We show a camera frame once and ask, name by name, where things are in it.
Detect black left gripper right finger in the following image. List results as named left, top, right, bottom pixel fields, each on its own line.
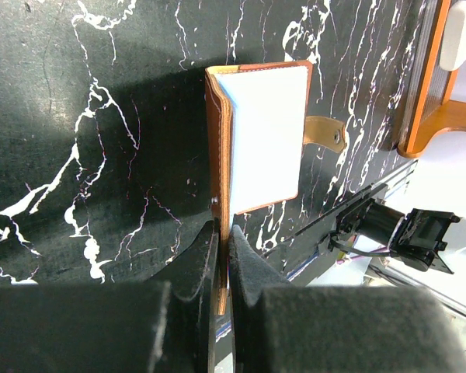
left=228, top=226, right=466, bottom=372

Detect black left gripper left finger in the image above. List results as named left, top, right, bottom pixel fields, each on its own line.
left=0, top=220, right=219, bottom=372

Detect orange leather card holder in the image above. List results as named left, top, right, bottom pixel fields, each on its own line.
left=204, top=60, right=348, bottom=315

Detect orange wooden tiered rack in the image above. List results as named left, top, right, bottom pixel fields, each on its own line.
left=394, top=1, right=466, bottom=159

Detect small white stapler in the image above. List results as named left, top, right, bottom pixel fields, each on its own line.
left=439, top=1, right=466, bottom=71

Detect black base rail with mounts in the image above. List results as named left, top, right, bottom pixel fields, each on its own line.
left=263, top=183, right=460, bottom=283

